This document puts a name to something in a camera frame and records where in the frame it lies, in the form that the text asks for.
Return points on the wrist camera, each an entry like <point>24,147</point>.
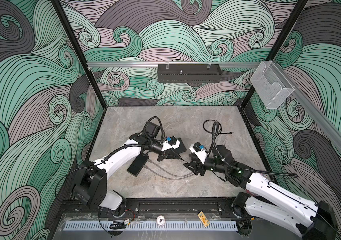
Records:
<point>200,151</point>
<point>170,143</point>

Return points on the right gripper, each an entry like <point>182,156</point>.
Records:
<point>199,165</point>

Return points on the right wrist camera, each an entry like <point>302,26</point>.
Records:
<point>200,151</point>

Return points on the clear acrylic wall holder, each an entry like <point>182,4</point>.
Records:
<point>272,84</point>

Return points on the yellow tag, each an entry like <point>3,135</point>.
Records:
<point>203,219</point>

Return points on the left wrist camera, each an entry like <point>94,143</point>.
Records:
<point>170,143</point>

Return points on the ribbed black network switch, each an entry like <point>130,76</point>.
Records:
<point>137,164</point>

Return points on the white slotted cable duct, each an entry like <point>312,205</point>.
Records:
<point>153,226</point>

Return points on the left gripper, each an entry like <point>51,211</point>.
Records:
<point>164,155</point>

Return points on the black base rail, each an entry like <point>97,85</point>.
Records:
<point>145,207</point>

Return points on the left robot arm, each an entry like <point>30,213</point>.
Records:
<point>90,180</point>

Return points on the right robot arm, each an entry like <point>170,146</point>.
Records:
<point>261,197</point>

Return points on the black wall tray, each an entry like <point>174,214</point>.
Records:
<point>189,73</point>

